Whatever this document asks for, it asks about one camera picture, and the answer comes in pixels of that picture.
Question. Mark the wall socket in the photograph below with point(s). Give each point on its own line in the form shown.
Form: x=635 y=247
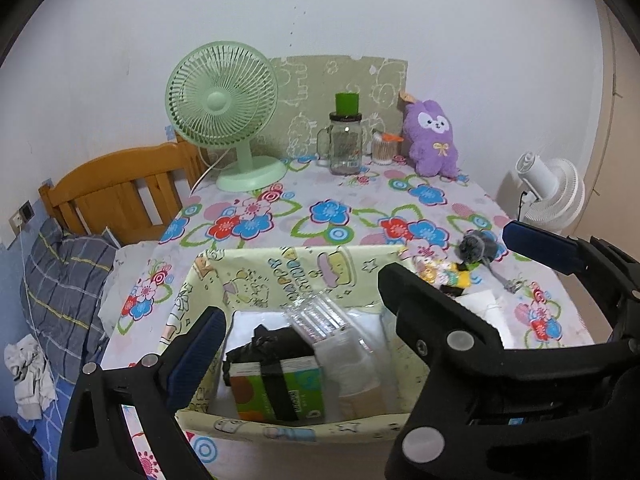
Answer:
x=22 y=216

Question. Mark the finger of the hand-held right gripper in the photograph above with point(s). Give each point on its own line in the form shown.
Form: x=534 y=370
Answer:
x=540 y=245

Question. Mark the grey plaid pillow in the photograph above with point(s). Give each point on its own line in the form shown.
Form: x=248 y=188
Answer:
x=65 y=290

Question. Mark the yellow cartoon storage box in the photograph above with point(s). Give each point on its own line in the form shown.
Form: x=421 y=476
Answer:
x=280 y=270

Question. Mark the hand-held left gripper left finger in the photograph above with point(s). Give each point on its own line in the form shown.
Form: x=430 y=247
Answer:
x=192 y=365

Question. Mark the cotton swab container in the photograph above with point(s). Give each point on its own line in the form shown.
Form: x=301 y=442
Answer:
x=385 y=150

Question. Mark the yellow cartoon tissue pack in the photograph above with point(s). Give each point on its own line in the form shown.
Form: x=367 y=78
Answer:
x=435 y=270

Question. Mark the green desk fan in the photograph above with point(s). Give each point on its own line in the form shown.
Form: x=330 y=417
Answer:
x=220 y=100

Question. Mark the white tissue packet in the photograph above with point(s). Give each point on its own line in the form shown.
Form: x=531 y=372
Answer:
x=482 y=310

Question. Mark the black plastic bag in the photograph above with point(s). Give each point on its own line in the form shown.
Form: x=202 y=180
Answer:
x=270 y=342

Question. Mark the glass jar with green lid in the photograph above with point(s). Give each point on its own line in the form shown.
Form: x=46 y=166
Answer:
x=345 y=145

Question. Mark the green cartoon cardboard sheet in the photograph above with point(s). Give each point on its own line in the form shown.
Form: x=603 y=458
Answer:
x=310 y=85

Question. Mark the wooden bed headboard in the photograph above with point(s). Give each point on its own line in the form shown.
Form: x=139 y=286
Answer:
x=110 y=185

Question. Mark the clear bag with wooden sticks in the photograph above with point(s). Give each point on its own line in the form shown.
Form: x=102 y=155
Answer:
x=350 y=375

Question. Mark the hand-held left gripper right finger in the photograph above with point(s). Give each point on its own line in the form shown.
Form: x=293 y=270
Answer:
x=430 y=310

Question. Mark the beige door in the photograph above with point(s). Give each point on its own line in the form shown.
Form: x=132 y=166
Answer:
x=620 y=135

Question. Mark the crumpled white cloth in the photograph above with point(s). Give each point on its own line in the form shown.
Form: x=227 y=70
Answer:
x=30 y=375

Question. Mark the white standing fan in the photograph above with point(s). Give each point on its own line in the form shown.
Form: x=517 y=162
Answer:
x=555 y=190

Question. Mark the green orange tissue pack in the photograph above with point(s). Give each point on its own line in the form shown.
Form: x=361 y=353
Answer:
x=295 y=385

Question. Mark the purple plush bunny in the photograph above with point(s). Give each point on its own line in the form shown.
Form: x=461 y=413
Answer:
x=432 y=135

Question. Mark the blue bed sheet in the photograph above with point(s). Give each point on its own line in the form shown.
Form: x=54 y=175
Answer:
x=60 y=435

